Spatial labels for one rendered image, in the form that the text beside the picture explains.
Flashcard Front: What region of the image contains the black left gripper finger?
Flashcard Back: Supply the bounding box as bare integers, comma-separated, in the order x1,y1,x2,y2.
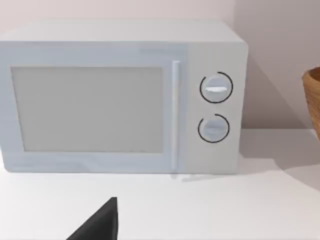
65,196,119,240

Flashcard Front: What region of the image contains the pale microwave door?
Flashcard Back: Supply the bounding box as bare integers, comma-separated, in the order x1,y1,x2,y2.
0,47,187,174

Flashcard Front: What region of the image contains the small pale microwave knob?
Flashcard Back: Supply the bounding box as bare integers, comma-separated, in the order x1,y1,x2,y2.
200,118,227,141

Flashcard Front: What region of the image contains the large pale microwave knob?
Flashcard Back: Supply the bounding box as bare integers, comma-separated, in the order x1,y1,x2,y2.
201,75,230,101

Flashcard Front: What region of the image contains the pale microwave oven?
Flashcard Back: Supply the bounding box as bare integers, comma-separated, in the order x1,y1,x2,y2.
0,19,250,176

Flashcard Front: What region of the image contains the woven wooden basket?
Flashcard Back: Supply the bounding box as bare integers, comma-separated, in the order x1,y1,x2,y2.
301,66,320,141

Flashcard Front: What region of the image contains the pale microwave door handle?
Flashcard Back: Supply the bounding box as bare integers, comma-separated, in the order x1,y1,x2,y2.
171,60,181,174

